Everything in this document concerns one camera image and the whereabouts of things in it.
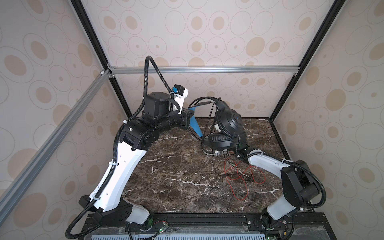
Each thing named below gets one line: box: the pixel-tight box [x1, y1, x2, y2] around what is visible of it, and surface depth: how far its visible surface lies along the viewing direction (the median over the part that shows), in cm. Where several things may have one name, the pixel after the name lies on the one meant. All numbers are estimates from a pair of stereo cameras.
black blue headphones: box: [188, 96, 244, 151], surface depth 48 cm
